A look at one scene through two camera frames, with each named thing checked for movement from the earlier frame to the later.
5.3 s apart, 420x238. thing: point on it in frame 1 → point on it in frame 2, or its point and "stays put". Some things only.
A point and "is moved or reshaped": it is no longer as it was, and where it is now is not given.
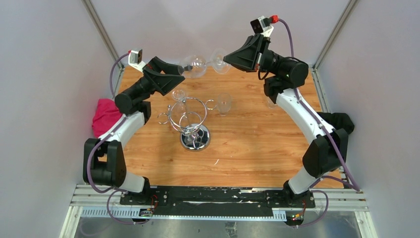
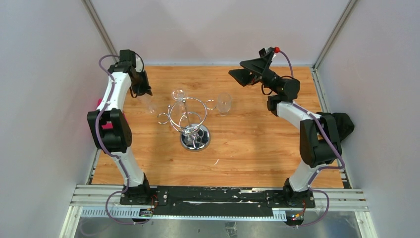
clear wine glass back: (179, 108) stays put
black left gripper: (162, 83) → (145, 88)
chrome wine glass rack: (188, 114) stays put
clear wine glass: (194, 66) is moved or reshaped
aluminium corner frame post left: (103, 31) stays put
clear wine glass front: (224, 103) stays put
